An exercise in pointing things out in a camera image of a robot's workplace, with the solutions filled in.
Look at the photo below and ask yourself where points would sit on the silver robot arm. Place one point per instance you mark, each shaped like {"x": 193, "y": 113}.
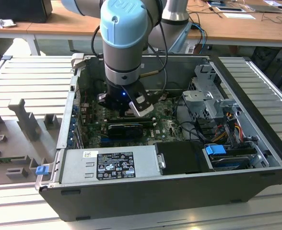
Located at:
{"x": 121, "y": 55}

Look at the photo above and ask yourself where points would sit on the black graphics card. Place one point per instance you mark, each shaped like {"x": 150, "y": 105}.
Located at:
{"x": 124, "y": 131}

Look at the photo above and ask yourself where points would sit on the green motherboard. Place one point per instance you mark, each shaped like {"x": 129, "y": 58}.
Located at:
{"x": 165, "y": 124}

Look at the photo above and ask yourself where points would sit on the grey metal drive cage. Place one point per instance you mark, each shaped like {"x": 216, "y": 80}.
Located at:
{"x": 196, "y": 97}

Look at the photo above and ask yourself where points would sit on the grey power supply unit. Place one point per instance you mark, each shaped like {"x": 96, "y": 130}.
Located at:
{"x": 78, "y": 167}

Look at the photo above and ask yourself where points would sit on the black plastic shroud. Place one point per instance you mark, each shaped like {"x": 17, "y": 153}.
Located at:
{"x": 179, "y": 155}

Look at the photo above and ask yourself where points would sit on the wooden desk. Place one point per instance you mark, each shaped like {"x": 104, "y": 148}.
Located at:
{"x": 239, "y": 31}
{"x": 47, "y": 26}

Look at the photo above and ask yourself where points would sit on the blue case latch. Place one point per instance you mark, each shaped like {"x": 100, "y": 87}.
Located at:
{"x": 41, "y": 170}

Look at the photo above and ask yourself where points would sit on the grey parts rack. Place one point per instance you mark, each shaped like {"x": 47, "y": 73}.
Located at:
{"x": 16, "y": 141}

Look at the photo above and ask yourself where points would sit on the hard disk in blue carrier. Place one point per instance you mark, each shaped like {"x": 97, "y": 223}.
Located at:
{"x": 214, "y": 151}

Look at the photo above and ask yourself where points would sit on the black box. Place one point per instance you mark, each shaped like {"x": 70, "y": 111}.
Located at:
{"x": 18, "y": 9}

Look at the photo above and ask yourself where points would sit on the crumpled white paper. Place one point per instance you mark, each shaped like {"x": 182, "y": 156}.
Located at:
{"x": 2, "y": 22}

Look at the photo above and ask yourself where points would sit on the white paper sheet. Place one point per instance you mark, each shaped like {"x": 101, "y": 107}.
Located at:
{"x": 239, "y": 15}

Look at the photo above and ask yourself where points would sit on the grey laptop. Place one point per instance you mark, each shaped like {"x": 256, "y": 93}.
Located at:
{"x": 265, "y": 6}

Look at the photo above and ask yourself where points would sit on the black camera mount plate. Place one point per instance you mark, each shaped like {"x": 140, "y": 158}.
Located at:
{"x": 143, "y": 92}

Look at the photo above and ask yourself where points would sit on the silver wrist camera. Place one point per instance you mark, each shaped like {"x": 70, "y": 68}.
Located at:
{"x": 141, "y": 109}

